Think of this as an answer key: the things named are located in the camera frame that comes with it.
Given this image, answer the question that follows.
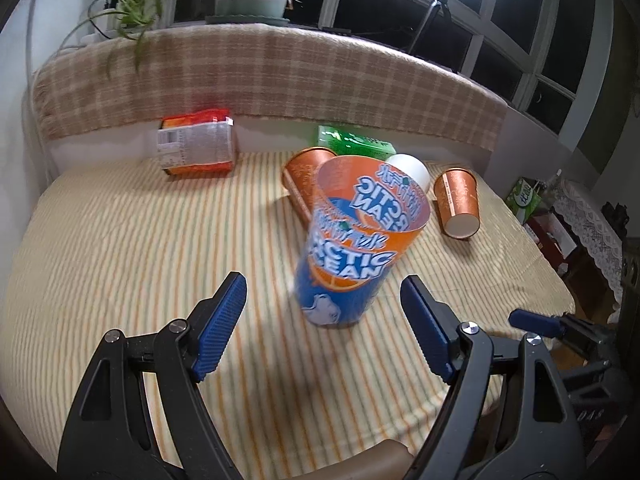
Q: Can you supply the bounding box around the large blue orange plastic cup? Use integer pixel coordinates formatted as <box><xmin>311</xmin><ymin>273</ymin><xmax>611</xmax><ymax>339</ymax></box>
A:
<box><xmin>294</xmin><ymin>156</ymin><xmax>432</xmax><ymax>330</ymax></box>

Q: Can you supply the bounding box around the green spider plant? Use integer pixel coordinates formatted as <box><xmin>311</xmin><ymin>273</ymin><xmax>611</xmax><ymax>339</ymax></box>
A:
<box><xmin>64</xmin><ymin>0</ymin><xmax>332</xmax><ymax>78</ymax></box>

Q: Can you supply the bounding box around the dark pot saucer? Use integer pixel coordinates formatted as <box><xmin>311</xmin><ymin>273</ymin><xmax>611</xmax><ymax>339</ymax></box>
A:
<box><xmin>205</xmin><ymin>13</ymin><xmax>292</xmax><ymax>27</ymax></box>

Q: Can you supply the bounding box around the white window frame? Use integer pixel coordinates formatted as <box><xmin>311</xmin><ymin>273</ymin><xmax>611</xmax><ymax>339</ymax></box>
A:
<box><xmin>114</xmin><ymin>0</ymin><xmax>623</xmax><ymax>137</ymax></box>

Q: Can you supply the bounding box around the green box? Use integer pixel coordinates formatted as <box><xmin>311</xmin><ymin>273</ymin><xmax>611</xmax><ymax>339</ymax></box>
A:
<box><xmin>317</xmin><ymin>124</ymin><xmax>397</xmax><ymax>159</ymax></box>

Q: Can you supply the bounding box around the black light tripod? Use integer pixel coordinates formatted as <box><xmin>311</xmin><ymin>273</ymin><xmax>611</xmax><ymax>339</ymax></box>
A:
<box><xmin>406</xmin><ymin>0</ymin><xmax>452</xmax><ymax>57</ymax></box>

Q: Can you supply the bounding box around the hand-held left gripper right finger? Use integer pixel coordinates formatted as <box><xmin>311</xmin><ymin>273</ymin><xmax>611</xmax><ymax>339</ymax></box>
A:
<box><xmin>400</xmin><ymin>275</ymin><xmax>587</xmax><ymax>480</ymax></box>

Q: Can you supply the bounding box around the green carton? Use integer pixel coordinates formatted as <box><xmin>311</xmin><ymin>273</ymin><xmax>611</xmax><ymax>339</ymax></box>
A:
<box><xmin>506</xmin><ymin>177</ymin><xmax>544</xmax><ymax>225</ymax></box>

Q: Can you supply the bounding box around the white lace cloth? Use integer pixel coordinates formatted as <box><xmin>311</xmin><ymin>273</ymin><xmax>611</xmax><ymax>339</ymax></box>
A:
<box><xmin>551</xmin><ymin>179</ymin><xmax>627</xmax><ymax>303</ymax></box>

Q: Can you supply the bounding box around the red box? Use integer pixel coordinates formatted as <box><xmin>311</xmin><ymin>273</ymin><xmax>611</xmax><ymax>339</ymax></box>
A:
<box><xmin>524</xmin><ymin>212</ymin><xmax>580</xmax><ymax>262</ymax></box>

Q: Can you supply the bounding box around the white cup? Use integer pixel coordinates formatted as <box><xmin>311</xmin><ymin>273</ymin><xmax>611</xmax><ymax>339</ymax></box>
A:
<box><xmin>386</xmin><ymin>153</ymin><xmax>432</xmax><ymax>194</ymax></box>

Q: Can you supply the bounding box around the orange paper cup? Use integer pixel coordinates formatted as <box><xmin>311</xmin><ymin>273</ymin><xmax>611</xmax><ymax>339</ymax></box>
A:
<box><xmin>432</xmin><ymin>168</ymin><xmax>481</xmax><ymax>239</ymax></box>
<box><xmin>282</xmin><ymin>146</ymin><xmax>338</xmax><ymax>227</ymax></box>

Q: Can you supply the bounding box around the brown chair back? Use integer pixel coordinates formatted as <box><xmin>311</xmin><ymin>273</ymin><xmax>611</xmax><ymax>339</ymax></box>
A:
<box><xmin>295</xmin><ymin>439</ymin><xmax>417</xmax><ymax>480</ymax></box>

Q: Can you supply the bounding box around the plaid beige blanket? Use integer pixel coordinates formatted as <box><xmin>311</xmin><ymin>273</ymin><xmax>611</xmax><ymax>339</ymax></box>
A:
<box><xmin>32</xmin><ymin>22</ymin><xmax>507</xmax><ymax>155</ymax></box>

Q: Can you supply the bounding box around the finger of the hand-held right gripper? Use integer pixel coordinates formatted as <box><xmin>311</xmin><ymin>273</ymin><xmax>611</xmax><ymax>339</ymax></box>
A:
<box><xmin>508</xmin><ymin>308</ymin><xmax>622</xmax><ymax>367</ymax></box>

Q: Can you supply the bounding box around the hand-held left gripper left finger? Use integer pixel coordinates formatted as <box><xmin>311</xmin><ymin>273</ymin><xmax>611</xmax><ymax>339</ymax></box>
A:
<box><xmin>56</xmin><ymin>272</ymin><xmax>248</xmax><ymax>480</ymax></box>

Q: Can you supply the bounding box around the orange snack packet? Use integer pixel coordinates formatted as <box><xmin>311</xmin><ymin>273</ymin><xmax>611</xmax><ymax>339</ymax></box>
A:
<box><xmin>157</xmin><ymin>108</ymin><xmax>237</xmax><ymax>177</ymax></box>

